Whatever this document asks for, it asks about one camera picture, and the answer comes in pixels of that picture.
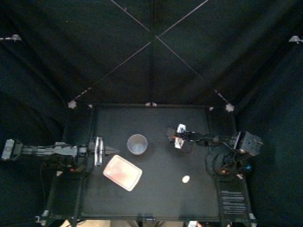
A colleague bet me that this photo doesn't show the pink rectangular plate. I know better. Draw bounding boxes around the pink rectangular plate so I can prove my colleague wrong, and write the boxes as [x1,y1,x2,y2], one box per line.
[102,154,144,192]

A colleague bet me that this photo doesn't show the grey plastic bowl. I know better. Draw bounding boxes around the grey plastic bowl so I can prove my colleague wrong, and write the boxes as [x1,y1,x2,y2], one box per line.
[126,133,150,156]

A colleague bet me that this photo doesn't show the black cloth curtain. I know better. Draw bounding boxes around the black cloth curtain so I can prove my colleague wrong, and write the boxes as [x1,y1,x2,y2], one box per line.
[0,0,303,227]

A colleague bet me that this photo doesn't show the black vertical frame pole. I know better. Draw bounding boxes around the black vertical frame pole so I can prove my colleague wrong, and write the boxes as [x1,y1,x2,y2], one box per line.
[148,0,158,105]

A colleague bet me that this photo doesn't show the thin white diagonal cord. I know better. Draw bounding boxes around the thin white diagonal cord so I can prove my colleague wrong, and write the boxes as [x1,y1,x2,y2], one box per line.
[110,0,230,105]
[72,0,210,101]

